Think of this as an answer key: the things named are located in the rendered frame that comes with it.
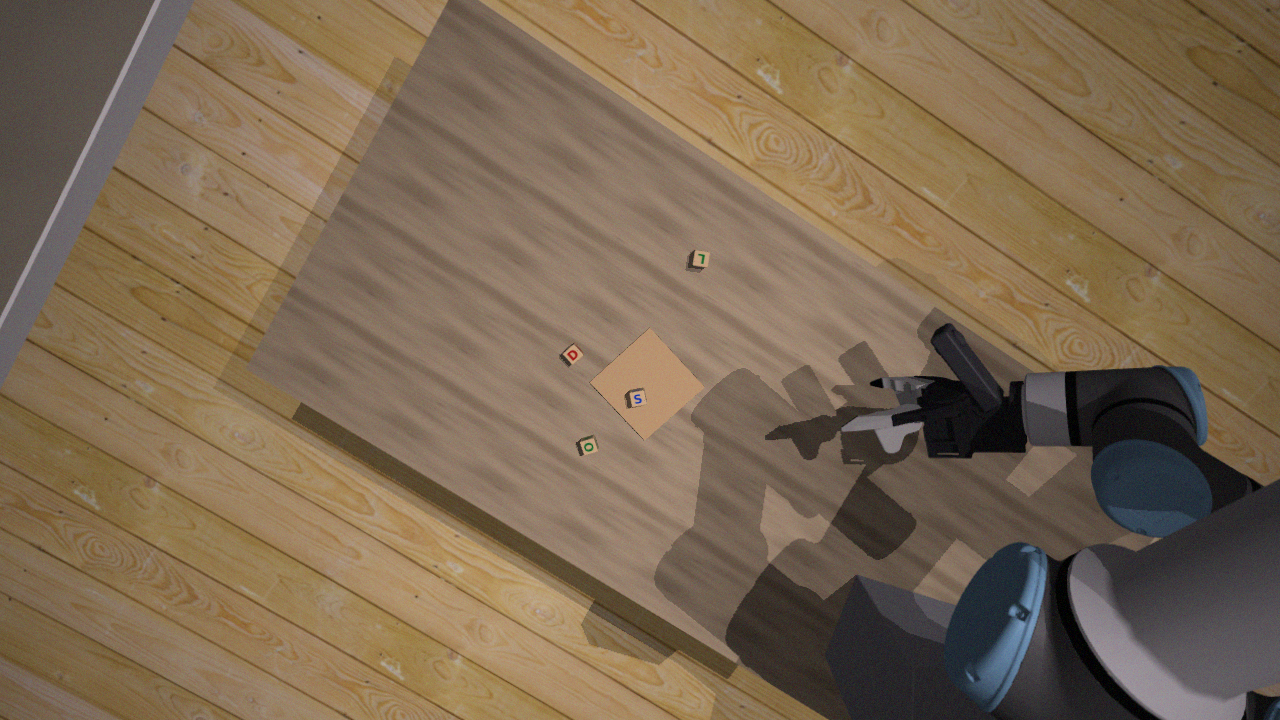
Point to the tan square mat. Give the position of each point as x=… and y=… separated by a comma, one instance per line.
x=647, y=363

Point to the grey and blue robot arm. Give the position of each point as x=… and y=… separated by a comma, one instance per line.
x=1187, y=627

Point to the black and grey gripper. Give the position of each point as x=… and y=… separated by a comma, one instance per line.
x=953, y=421

